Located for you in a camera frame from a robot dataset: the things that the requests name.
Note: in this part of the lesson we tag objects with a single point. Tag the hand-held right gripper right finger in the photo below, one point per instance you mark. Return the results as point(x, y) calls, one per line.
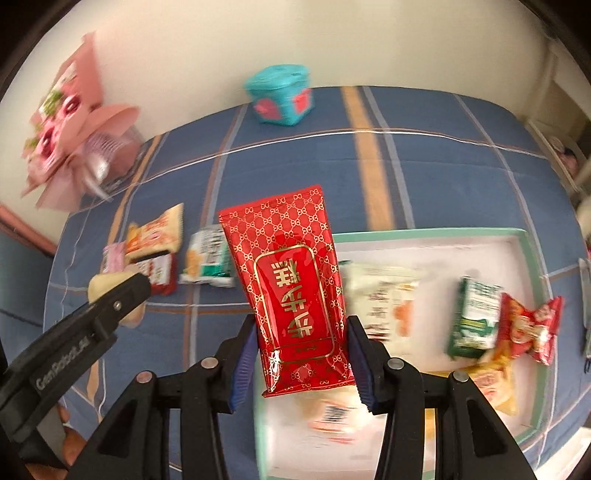
point(362, 364)

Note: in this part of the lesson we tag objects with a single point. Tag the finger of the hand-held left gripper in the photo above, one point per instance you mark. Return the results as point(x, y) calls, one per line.
point(124, 295)

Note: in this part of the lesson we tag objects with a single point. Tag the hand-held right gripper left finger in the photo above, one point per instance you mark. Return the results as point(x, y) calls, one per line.
point(242, 364)

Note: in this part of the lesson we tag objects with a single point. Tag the pale bun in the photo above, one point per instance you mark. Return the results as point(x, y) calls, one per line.
point(104, 284)

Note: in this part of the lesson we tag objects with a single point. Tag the pink snack packet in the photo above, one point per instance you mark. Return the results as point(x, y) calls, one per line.
point(113, 258)

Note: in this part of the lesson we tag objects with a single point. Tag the dark red snack packet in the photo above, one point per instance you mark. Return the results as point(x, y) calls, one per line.
point(159, 272)

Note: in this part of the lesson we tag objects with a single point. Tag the round bread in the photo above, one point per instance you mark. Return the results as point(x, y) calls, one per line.
point(330, 415)

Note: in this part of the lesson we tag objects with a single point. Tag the white printed snack packet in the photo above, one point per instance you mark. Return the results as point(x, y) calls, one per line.
point(383, 300)

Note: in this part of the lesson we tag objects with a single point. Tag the orange yellow snack packet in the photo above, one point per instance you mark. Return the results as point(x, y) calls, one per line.
point(154, 233)

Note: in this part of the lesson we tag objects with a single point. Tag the green white snack packet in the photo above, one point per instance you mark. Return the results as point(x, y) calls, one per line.
point(207, 258)

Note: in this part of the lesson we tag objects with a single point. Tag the red patterned snack packet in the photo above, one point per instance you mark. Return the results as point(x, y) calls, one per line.
point(291, 286)

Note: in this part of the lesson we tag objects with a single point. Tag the white tray with teal rim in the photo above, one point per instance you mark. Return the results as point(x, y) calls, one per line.
point(438, 249)

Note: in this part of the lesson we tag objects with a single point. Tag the person's left hand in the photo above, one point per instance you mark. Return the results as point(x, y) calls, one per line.
point(69, 438)

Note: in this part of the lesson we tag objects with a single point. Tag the small green snack packet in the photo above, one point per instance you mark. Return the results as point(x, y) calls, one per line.
point(475, 318)

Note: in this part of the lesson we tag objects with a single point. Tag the glass vase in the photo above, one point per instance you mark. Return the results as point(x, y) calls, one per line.
point(115, 161)

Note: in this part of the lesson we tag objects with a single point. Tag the red wrapped candy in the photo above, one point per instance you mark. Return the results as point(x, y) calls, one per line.
point(531, 327)

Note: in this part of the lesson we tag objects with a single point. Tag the pink rose bouquet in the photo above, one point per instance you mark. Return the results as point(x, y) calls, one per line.
point(60, 115)

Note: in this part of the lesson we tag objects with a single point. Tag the blue plaid tablecloth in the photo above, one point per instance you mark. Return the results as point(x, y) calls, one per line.
point(300, 152)

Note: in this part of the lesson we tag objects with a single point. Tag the teal box with pink trim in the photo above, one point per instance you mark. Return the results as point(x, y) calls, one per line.
point(279, 97)

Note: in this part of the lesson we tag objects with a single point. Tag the small pink ornament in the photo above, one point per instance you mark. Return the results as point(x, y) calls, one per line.
point(568, 159)

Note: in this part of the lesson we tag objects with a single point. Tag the white shelf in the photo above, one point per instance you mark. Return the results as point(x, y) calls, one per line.
point(547, 129)

